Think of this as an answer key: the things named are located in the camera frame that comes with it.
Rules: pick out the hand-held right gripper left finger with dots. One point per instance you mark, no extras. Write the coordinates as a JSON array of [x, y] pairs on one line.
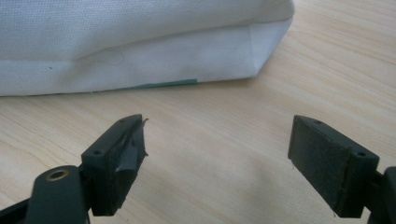
[[106, 174]]

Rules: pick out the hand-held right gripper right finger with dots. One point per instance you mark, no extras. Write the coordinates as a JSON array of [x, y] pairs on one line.
[[323, 161]]

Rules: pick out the white canvas tote bag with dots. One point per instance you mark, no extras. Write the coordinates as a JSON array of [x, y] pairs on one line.
[[124, 37]]

